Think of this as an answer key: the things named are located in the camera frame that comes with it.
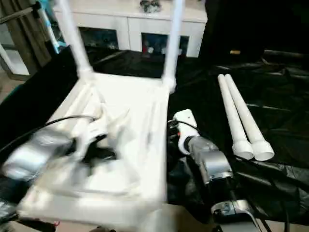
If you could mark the metal stand with clamp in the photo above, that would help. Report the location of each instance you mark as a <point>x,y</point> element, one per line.
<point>48,26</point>

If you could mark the clear bag of black parts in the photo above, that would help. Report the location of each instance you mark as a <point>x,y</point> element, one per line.
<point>149,4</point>

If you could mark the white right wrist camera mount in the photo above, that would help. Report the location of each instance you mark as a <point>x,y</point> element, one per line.
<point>187,125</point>

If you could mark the white plastic table top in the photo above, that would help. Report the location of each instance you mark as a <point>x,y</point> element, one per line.
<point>135,120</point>

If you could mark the black fabric case gold label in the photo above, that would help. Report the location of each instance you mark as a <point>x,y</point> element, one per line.
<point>235,51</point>

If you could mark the grey pleated curtain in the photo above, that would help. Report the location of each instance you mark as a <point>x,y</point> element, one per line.
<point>24,36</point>

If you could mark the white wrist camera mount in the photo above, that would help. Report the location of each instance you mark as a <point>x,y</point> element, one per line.
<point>187,125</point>
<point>96,130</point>

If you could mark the black plastic mat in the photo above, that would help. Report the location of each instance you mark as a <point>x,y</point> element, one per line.
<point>277,101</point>

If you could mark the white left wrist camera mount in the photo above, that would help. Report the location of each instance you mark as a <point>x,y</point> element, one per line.
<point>96,130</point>

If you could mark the white cabinet with glass doors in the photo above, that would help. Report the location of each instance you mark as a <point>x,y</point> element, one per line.
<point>135,24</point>

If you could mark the white plastic table leg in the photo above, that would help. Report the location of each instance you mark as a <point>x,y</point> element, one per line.
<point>231,111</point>
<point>172,48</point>
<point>246,116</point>
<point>74,36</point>

